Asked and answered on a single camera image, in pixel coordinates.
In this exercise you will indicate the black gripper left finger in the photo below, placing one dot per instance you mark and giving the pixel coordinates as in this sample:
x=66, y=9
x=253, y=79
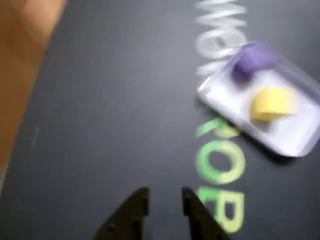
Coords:
x=127, y=220

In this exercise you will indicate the yellow cube block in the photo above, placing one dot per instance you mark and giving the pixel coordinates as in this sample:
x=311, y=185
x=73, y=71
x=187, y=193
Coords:
x=272, y=105

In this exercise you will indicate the dark mat with WOWROBO print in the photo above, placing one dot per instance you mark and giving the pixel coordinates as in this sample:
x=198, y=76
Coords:
x=112, y=100

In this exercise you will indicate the purple cube block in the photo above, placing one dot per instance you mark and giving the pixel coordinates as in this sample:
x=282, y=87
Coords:
x=250, y=62

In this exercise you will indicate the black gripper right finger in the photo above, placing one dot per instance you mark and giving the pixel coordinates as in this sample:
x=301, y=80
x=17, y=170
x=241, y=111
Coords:
x=200, y=222

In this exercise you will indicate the white rounded rectangular tray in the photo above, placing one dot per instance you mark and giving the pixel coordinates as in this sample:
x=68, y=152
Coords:
x=230, y=105

